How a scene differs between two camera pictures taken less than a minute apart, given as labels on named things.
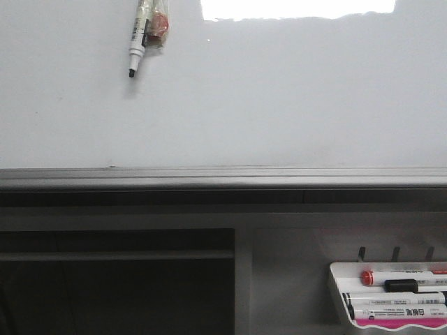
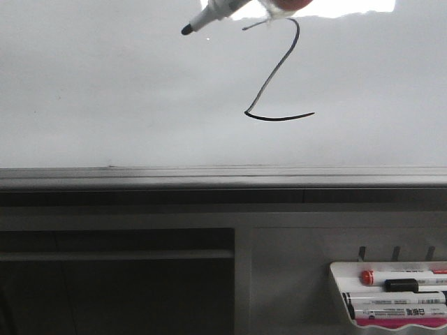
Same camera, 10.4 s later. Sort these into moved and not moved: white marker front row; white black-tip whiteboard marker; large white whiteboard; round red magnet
Moved: white black-tip whiteboard marker; round red magnet
Not moved: white marker front row; large white whiteboard
